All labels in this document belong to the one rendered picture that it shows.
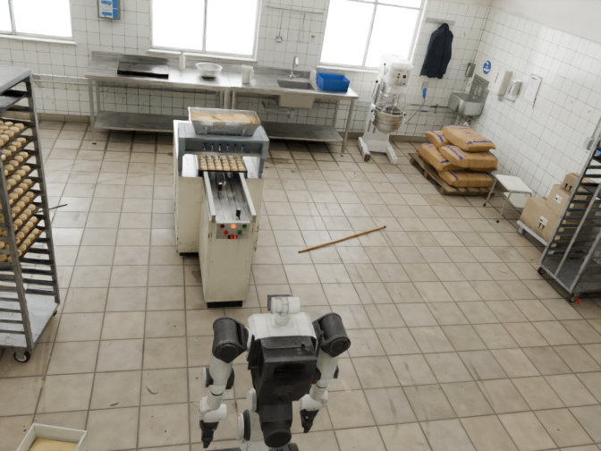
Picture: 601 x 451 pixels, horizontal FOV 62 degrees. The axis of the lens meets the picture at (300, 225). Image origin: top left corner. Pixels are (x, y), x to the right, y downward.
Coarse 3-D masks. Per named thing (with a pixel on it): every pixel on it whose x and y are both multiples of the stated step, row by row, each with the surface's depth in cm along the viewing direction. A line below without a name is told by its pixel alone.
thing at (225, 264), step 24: (216, 192) 395; (240, 192) 401; (216, 216) 365; (240, 216) 370; (216, 240) 369; (240, 240) 374; (216, 264) 380; (240, 264) 385; (216, 288) 392; (240, 288) 398
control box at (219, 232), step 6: (216, 222) 358; (222, 222) 359; (228, 222) 360; (234, 222) 362; (240, 222) 363; (246, 222) 364; (216, 228) 360; (222, 228) 361; (228, 228) 362; (234, 228) 364; (240, 228) 365; (246, 228) 366; (216, 234) 363; (222, 234) 364; (228, 234) 365; (234, 234) 366; (240, 234) 368; (246, 234) 369
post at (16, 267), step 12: (0, 156) 260; (0, 168) 261; (0, 180) 265; (0, 192) 268; (12, 228) 281; (12, 240) 284; (12, 252) 288; (24, 300) 307; (24, 312) 311; (24, 324) 316
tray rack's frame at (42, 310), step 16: (0, 64) 280; (0, 80) 260; (16, 80) 267; (0, 304) 354; (16, 304) 357; (32, 304) 359; (48, 304) 361; (32, 320) 346; (48, 320) 349; (0, 336) 330; (16, 336) 332; (32, 336) 334; (16, 352) 327
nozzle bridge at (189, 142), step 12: (180, 132) 400; (192, 132) 404; (264, 132) 427; (180, 144) 396; (192, 144) 407; (216, 144) 412; (240, 144) 417; (252, 144) 419; (264, 144) 413; (180, 156) 412; (240, 156) 417; (252, 156) 420; (264, 156) 418; (180, 168) 418
